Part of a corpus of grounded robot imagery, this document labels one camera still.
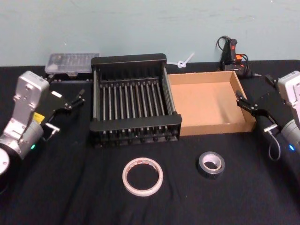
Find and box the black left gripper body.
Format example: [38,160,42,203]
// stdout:
[31,89,73,128]

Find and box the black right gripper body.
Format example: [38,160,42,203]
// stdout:
[253,90,286,124]

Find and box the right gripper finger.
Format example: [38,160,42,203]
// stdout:
[235,90,259,117]
[265,74,279,88]

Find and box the roll of silver tape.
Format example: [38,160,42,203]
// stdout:
[198,151,225,180]

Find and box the roll of white tape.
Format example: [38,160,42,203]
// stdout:
[122,157,164,197]

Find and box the clear plastic case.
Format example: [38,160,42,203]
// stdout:
[44,52,100,78]

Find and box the shallow brown cardboard tray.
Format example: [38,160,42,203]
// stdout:
[167,70,257,136]

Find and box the black rack with steel bars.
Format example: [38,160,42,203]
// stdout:
[89,53,183,149]

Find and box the white three-armed plastic piece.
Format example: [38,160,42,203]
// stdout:
[166,52,195,69]

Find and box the black table cloth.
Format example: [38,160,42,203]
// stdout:
[0,60,300,225]

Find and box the black corded tool, red switch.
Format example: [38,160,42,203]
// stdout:
[216,35,262,79]

